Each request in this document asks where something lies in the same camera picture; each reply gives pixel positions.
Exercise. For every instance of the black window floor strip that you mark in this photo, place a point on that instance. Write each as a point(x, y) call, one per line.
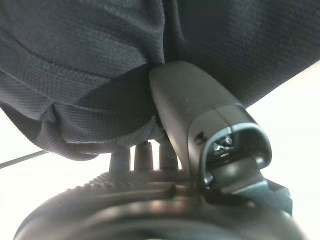
point(20, 160)

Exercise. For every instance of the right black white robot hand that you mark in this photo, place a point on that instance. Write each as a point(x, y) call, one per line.
point(190, 100)

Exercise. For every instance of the black garment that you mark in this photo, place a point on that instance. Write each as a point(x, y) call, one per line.
point(87, 62)

